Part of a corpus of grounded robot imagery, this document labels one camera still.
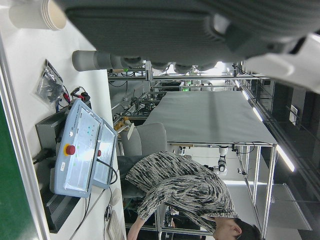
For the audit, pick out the left grey white dexterous hand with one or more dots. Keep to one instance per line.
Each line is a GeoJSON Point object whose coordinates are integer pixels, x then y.
{"type": "Point", "coordinates": [150, 30]}

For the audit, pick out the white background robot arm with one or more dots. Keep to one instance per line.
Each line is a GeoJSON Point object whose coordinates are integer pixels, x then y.
{"type": "Point", "coordinates": [222, 160]}

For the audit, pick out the grey plastic cup stack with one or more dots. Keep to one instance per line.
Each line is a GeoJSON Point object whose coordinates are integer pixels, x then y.
{"type": "Point", "coordinates": [87, 60]}

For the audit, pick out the white paper cup stack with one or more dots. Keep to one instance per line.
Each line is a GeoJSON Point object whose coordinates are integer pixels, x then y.
{"type": "Point", "coordinates": [32, 17]}

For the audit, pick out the grey finned electronics box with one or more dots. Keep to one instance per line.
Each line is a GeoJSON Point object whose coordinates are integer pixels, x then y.
{"type": "Point", "coordinates": [48, 130]}

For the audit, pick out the red and black clip leads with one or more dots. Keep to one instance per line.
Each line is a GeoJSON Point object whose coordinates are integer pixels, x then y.
{"type": "Point", "coordinates": [83, 95]}

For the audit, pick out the large grey panel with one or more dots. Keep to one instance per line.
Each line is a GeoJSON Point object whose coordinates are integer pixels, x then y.
{"type": "Point", "coordinates": [207, 117]}

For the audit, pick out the grey office chair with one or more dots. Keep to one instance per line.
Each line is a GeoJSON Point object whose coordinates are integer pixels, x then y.
{"type": "Point", "coordinates": [150, 137]}

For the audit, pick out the clear bag of black parts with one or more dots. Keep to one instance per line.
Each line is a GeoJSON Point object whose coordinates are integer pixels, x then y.
{"type": "Point", "coordinates": [48, 85]}

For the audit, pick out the teach pendant with red button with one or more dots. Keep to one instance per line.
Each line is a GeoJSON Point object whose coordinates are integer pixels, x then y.
{"type": "Point", "coordinates": [106, 155]}
{"type": "Point", "coordinates": [77, 150]}

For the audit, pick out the person in patterned shirt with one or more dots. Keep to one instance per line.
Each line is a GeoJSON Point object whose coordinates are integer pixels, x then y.
{"type": "Point", "coordinates": [180, 180]}

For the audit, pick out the white computer mouse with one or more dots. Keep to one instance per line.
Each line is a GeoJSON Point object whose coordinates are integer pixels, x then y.
{"type": "Point", "coordinates": [116, 196]}

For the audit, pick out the long ceiling light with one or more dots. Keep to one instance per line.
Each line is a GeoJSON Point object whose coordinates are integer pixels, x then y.
{"type": "Point", "coordinates": [285, 157]}

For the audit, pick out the white keyboard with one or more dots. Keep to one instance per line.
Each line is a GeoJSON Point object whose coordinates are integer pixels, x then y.
{"type": "Point", "coordinates": [115, 225]}

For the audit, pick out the green conveyor belt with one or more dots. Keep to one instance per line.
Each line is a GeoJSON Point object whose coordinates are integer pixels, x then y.
{"type": "Point", "coordinates": [12, 175]}

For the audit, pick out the aluminium conveyor rail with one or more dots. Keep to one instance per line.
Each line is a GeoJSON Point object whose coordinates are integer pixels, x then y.
{"type": "Point", "coordinates": [22, 140]}

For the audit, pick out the aluminium frame rack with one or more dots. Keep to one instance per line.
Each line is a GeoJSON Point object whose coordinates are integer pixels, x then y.
{"type": "Point", "coordinates": [257, 175]}

